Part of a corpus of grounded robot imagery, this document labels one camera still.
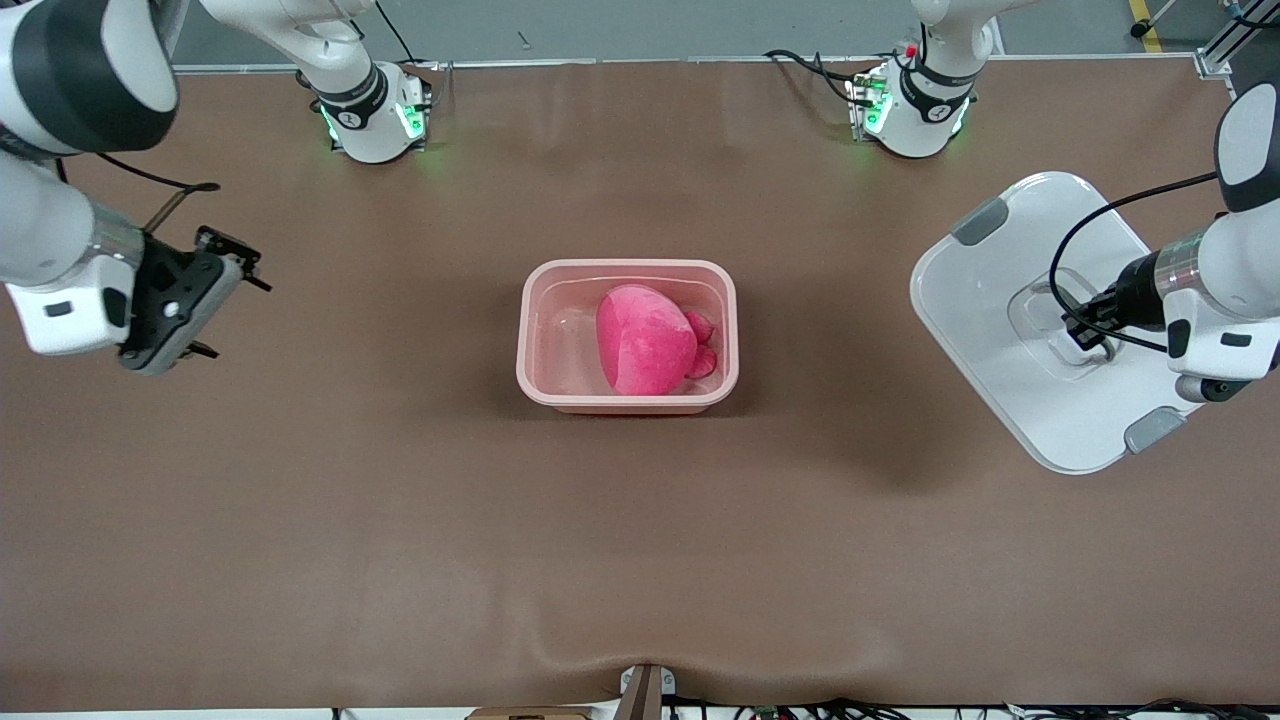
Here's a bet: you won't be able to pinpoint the black arm gripper cable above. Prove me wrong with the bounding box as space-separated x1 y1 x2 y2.
1048 172 1219 353
55 150 221 193

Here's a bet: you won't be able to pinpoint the black left arm gripper cable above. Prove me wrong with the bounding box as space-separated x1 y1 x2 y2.
1048 172 1219 353

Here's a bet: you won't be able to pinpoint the pink plush toy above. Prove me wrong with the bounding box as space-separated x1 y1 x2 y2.
596 284 718 397

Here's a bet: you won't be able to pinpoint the black arm base cable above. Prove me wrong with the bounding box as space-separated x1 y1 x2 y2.
373 0 421 63
765 48 873 106

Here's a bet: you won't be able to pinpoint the white box lid grey latches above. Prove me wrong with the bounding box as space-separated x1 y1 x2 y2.
910 170 1206 476

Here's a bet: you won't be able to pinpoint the black left arm base cable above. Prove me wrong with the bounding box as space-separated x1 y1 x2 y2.
765 48 873 106

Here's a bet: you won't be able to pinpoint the pink translucent plastic box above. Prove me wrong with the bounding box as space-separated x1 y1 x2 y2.
516 258 741 416

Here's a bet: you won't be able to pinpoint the black right arm gripper cable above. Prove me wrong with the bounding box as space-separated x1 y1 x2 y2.
55 150 221 193

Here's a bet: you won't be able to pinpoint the black right arm base cable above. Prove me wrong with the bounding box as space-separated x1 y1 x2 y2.
373 0 421 63

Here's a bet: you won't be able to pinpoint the brown table mat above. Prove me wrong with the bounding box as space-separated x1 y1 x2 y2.
0 55 1280 713

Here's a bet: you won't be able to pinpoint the aluminium frame profile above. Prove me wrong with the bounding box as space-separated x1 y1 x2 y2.
1195 0 1280 81

